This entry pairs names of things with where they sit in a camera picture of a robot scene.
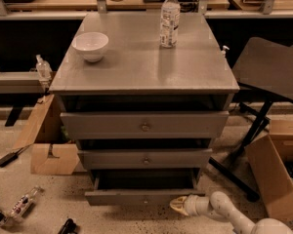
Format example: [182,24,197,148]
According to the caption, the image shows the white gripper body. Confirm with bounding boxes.
[185,195,213,216]

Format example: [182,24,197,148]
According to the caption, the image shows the yellow foam-padded gripper finger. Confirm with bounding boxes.
[170,196,188,215]

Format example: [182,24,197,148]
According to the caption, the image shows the grey bottom drawer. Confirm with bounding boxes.
[85,169,205,206]

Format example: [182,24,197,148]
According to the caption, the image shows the grey drawer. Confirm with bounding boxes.
[61,111,229,140]
[78,148,212,170]
[85,169,205,206]

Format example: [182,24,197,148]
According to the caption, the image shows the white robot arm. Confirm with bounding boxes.
[170,191,293,234]

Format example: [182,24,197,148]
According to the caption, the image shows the grey middle drawer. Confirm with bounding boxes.
[78,148,212,170]

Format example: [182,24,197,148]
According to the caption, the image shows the grey top drawer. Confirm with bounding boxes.
[61,111,229,140]

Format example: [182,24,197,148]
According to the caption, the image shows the open cardboard box right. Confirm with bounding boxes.
[245,120,293,222]

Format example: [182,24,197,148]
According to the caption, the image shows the black object bottom floor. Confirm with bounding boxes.
[58,218,77,234]

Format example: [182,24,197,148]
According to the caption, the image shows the cardboard box left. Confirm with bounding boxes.
[13,95,84,176]

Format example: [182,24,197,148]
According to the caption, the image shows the plastic bottle on floor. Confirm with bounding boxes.
[0,185,43,226]

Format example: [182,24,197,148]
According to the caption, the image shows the black folding side table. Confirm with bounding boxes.
[208,37,293,203]

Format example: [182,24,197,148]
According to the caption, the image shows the white pump dispenser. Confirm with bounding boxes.
[221,45,230,57]

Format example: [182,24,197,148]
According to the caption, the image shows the black power adapter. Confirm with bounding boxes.
[0,146,27,168]

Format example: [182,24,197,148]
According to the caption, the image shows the white ceramic bowl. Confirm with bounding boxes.
[71,32,109,62]

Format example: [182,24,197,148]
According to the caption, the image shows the clear plastic water bottle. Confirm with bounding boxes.
[160,0,181,48]

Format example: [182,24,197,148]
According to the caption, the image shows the small clear bottle on shelf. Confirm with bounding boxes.
[36,55,52,79]

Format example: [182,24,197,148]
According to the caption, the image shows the grey low shelf left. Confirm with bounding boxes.
[0,71,44,94]

